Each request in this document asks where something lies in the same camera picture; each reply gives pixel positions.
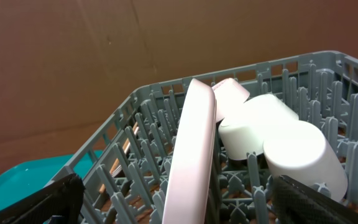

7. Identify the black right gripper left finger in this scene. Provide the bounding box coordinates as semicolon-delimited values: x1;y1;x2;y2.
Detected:
0;174;85;224

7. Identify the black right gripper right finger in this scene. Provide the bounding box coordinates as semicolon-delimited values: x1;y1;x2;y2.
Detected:
272;175;358;224

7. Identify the white plastic cup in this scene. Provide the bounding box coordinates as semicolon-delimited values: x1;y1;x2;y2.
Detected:
262;121;348;202

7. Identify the light green bowl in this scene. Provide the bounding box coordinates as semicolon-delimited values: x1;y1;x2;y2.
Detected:
218;94;299;161

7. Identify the large white plate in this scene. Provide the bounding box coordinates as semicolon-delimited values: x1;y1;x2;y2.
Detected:
162;78;216;224

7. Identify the pink bowl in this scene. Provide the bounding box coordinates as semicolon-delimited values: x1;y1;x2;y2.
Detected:
212;78;250;122

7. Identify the wooden chopstick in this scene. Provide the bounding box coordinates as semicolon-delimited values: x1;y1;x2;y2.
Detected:
99;122;139;194

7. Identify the grey dishwasher rack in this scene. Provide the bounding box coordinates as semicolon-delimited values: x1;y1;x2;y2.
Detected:
53;51;358;223

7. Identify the teal plastic tray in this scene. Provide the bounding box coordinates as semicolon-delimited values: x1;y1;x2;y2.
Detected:
0;151;101;211

